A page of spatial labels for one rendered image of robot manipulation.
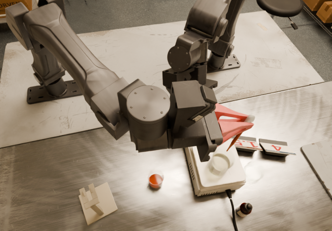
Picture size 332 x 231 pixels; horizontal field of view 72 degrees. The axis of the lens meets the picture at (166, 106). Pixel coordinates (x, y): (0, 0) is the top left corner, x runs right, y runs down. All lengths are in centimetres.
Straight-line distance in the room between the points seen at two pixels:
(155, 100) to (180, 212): 43
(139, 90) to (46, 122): 56
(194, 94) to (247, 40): 84
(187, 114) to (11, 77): 81
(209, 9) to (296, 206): 57
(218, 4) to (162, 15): 223
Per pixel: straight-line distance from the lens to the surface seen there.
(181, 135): 35
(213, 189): 64
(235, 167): 65
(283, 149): 80
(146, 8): 287
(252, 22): 124
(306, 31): 310
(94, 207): 58
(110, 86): 39
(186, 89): 31
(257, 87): 94
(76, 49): 42
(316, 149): 88
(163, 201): 68
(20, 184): 78
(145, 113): 29
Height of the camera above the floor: 156
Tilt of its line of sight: 56 degrees down
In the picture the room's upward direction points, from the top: 5 degrees clockwise
